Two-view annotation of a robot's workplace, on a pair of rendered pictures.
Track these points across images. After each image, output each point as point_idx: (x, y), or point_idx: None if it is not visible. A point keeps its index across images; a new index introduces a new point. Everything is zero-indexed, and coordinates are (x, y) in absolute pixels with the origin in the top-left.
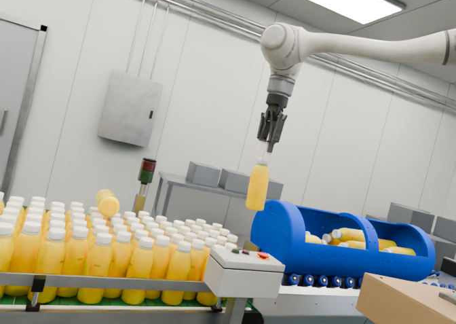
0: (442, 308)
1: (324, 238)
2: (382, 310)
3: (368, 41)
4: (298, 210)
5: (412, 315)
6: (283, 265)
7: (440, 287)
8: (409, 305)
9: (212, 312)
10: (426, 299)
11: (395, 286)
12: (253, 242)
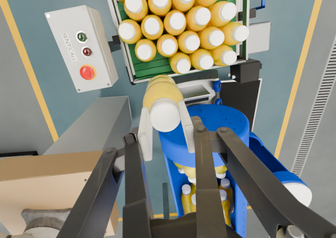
0: (30, 190)
1: (222, 193)
2: (73, 159)
3: None
4: (189, 164)
5: (42, 168)
6: (76, 90)
7: (110, 227)
8: (42, 172)
9: (117, 34)
10: (46, 189)
11: (66, 179)
12: (221, 108)
